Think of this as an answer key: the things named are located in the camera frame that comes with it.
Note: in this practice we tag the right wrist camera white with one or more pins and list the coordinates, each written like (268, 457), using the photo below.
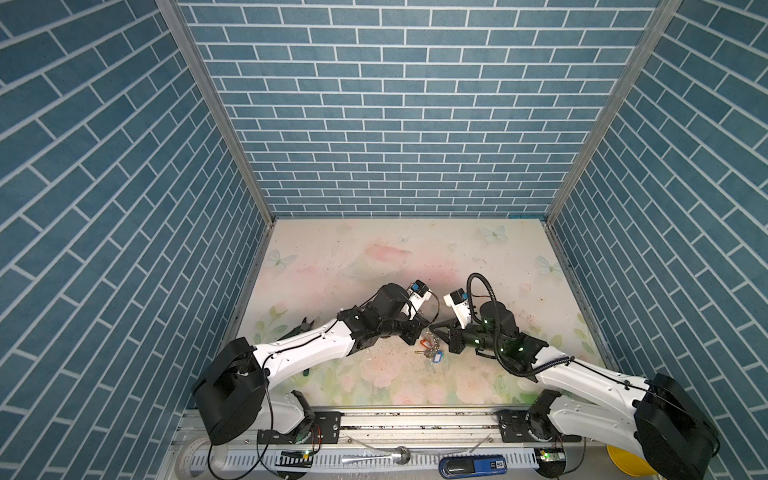
(459, 303)

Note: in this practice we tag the metal rod tool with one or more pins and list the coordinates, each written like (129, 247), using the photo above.
(402, 455)

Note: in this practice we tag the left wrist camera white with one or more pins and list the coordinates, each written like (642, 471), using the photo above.
(417, 294)

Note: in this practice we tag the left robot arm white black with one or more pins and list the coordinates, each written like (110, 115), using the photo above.
(233, 394)

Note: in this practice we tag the yellow tape roll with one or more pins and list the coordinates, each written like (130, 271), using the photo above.
(629, 463)

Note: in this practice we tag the aluminium corner post right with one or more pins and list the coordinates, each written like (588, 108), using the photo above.
(657, 25)

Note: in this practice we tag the blue black device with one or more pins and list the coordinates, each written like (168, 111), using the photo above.
(462, 467)

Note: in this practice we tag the green handled pliers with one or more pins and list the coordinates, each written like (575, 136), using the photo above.
(303, 327)

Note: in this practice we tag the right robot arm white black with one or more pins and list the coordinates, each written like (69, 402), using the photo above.
(653, 419)

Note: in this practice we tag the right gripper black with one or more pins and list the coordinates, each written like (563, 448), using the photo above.
(453, 337)

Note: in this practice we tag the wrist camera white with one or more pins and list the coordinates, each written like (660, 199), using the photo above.
(459, 303)
(417, 294)

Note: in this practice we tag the aluminium corner post left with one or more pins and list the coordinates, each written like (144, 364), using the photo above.
(182, 35)

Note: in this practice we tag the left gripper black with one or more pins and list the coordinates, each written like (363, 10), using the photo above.
(416, 326)

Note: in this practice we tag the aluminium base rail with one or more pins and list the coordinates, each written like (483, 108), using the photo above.
(260, 454)

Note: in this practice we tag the aluminium corner post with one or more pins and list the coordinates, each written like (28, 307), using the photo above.
(182, 35)
(657, 25)

